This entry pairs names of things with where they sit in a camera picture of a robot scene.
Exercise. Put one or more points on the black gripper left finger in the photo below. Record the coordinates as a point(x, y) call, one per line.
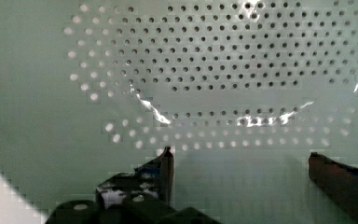
point(154, 178)

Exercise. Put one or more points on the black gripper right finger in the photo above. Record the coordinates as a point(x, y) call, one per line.
point(337, 180)

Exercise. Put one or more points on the mint green plastic strainer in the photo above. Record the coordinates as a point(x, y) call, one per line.
point(242, 91)

